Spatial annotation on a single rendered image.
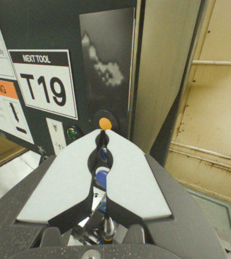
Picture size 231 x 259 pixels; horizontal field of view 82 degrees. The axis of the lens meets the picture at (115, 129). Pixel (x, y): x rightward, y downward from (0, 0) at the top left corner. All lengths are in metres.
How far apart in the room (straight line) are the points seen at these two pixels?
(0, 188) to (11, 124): 1.28
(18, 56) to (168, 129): 0.80
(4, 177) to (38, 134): 1.37
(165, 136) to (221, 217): 0.96
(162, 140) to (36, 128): 0.79
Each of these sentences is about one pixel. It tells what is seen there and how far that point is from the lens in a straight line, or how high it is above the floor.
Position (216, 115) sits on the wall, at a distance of 1.22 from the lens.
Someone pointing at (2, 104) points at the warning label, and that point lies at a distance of 0.30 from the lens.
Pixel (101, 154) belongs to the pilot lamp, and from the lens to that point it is 0.16.
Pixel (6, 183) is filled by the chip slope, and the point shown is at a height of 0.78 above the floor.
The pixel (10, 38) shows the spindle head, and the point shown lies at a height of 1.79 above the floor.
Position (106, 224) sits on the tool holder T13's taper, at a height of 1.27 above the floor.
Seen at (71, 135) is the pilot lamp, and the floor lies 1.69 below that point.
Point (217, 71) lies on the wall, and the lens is 1.15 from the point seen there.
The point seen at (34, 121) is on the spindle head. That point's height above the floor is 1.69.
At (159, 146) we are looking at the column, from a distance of 0.95.
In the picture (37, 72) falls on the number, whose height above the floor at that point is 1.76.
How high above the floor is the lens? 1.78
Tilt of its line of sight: 29 degrees down
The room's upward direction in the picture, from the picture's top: 1 degrees clockwise
